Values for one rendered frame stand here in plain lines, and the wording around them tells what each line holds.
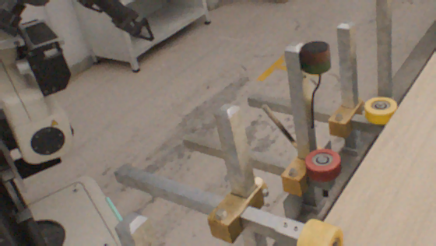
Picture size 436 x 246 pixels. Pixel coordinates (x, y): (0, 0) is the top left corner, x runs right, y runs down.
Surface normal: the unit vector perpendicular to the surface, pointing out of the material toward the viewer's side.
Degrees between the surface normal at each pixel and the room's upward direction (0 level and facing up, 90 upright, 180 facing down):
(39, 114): 90
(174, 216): 0
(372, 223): 0
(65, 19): 90
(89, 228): 0
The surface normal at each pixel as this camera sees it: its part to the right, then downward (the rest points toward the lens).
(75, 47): 0.85, 0.18
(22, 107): 0.57, 0.37
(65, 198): -0.13, -0.84
